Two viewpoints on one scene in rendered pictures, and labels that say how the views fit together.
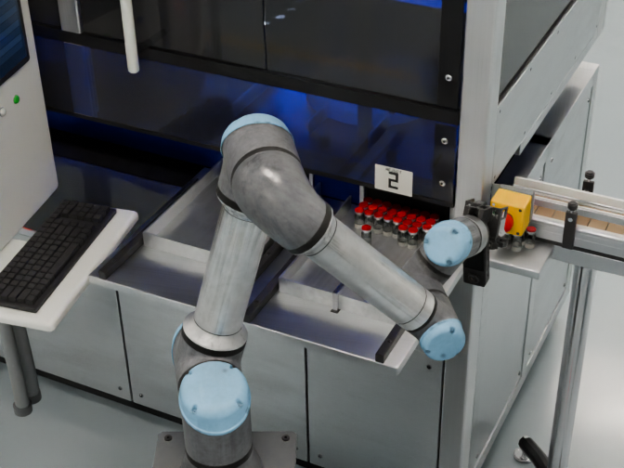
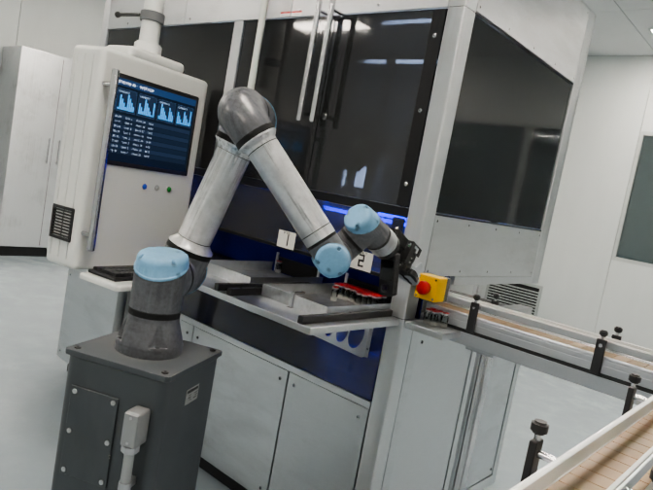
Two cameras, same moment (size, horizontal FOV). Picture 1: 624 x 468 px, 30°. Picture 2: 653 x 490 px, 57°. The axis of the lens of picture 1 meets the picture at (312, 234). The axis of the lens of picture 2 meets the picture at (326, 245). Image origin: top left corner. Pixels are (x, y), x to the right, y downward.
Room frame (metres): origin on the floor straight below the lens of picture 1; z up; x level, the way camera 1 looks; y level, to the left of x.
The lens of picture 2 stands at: (0.23, -0.49, 1.23)
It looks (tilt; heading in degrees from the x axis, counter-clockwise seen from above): 6 degrees down; 13
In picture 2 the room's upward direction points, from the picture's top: 10 degrees clockwise
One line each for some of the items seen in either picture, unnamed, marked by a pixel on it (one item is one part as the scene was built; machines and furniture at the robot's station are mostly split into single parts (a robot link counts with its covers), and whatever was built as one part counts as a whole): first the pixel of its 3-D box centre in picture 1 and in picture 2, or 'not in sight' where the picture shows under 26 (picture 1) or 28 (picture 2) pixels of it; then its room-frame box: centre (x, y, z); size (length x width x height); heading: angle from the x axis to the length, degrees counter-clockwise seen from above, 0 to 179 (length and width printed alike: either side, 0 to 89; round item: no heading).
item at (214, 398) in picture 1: (215, 409); (160, 278); (1.46, 0.17, 0.96); 0.13 x 0.12 x 0.14; 10
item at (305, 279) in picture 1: (371, 256); (331, 298); (1.98, -0.12, 0.90); 0.34 x 0.26 x 0.04; 153
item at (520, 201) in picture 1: (511, 210); (431, 287); (1.99, -0.41, 1.00); 0.08 x 0.07 x 0.07; 153
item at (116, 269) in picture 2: (50, 251); (148, 271); (2.14, 0.59, 0.82); 0.40 x 0.14 x 0.02; 162
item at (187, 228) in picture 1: (234, 213); (261, 273); (2.15, 0.17, 0.90); 0.34 x 0.26 x 0.04; 153
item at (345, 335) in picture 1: (289, 258); (280, 294); (2.02, 0.05, 0.87); 0.70 x 0.48 x 0.02; 63
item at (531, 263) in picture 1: (519, 251); (435, 329); (2.02, -0.44, 0.87); 0.14 x 0.13 x 0.02; 153
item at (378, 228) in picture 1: (392, 227); (354, 296); (2.08, -0.17, 0.90); 0.18 x 0.02 x 0.05; 63
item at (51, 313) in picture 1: (42, 258); (143, 277); (2.15, 0.61, 0.79); 0.45 x 0.28 x 0.03; 162
